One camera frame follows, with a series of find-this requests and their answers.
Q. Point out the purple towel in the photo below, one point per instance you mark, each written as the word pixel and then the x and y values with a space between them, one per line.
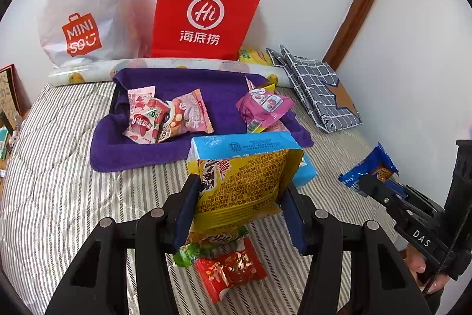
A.
pixel 221 104

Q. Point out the green snack packet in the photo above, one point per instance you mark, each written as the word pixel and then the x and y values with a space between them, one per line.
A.
pixel 191 252

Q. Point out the yellow snack packet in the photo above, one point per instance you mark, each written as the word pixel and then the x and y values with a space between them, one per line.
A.
pixel 239 189

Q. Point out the rolled printed mat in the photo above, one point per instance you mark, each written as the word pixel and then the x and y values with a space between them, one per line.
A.
pixel 147 63

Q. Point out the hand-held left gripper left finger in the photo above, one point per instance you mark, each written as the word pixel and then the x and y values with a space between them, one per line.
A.
pixel 184 222

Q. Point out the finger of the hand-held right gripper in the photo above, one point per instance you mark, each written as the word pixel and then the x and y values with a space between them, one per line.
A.
pixel 379 193
pixel 420 202

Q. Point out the patterned notebook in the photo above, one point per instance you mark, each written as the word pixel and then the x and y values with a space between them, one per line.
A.
pixel 9 90

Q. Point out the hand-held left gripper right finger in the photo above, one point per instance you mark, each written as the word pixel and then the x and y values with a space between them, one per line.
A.
pixel 295 222

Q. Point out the blue cookie packet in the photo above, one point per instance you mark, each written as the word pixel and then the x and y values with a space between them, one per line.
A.
pixel 368 167

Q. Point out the grey striped quilt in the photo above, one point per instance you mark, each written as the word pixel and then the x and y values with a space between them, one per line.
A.
pixel 66 189

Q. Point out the yellow plastic packet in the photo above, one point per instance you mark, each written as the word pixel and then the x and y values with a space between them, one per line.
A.
pixel 254 56

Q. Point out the panda print snack packet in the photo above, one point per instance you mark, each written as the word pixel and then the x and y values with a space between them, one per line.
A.
pixel 191 115

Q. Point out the pink snack packet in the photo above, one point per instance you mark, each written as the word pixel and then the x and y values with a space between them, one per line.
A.
pixel 263 104

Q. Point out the red and white snack packet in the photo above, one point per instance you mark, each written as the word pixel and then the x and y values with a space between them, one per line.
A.
pixel 142 119

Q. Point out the person's right hand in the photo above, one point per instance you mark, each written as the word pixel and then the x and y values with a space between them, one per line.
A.
pixel 415 263

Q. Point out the blue tissue pack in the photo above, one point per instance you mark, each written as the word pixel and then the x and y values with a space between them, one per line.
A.
pixel 250 142

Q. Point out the grey checked cloth bag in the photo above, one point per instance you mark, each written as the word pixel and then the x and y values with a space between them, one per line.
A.
pixel 317 90

